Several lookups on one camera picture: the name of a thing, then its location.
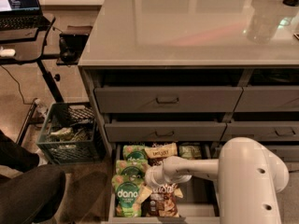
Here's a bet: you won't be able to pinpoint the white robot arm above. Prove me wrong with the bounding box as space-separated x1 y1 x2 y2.
145 137 289 224

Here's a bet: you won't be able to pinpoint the open bottom left drawer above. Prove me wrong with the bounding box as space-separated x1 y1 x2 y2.
105 142 232 224

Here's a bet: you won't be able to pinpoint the front green dang chip bag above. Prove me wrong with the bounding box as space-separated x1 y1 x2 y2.
112 175 144 217

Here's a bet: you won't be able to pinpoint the green dang chip bag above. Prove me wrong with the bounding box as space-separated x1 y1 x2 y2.
112 175 144 217
116 160 149 178
122 145 147 161

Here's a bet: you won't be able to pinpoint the front brown sea salt bag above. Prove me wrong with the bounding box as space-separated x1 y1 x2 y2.
147 184 183 217

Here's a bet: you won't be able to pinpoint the brown sea salt bag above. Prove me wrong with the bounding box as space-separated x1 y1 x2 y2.
145 143 178 166
147 184 183 217

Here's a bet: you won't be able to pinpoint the middle green dang chip bag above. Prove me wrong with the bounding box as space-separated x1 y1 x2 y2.
116 160 149 178

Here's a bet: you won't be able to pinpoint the rear brown sea salt bag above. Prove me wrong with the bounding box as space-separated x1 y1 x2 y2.
145 143 178 166

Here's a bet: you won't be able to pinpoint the rear green dang chip bag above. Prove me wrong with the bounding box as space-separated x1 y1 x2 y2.
122 145 147 161

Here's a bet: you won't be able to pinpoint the small green snack bag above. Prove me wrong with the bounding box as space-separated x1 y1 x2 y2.
179 145 202 160

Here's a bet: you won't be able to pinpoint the middle left grey drawer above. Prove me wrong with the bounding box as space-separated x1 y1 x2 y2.
104 120 226 142

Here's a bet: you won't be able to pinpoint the grey drawer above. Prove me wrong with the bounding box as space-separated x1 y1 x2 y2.
212 144 299 163
221 121 299 142
104 120 226 142
235 86 299 112
94 86 242 113

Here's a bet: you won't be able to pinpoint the top left grey drawer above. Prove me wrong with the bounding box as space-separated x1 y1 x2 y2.
94 86 242 113

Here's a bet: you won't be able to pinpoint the grey cabinet with counter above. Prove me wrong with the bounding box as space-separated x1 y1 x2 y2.
78 0 299 153

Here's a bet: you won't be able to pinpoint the top right grey drawer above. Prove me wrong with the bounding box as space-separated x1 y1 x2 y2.
235 86 299 112

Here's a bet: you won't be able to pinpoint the bottom right grey drawer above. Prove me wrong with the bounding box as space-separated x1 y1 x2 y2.
212 144 299 163

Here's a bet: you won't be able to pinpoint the middle right grey drawer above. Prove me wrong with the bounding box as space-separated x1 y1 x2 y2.
221 121 299 142

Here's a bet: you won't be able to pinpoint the green plastic crate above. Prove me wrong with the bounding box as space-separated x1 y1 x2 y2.
36 102 106 165

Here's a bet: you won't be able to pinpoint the person's dark trouser legs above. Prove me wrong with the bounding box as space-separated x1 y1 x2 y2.
0 131 66 224

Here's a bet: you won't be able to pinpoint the black object on desk shelf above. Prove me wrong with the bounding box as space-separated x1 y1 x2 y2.
59 25 92 64

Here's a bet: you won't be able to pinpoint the black laptop stand desk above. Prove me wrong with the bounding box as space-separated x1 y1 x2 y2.
0 12 93 147

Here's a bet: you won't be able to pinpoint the white mouse device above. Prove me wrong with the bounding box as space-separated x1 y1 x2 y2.
0 49 16 58

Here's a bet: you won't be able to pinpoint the open laptop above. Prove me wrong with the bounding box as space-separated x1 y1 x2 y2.
0 0 43 31

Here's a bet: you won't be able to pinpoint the thin black desk cable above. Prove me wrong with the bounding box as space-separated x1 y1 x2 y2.
0 64 36 105

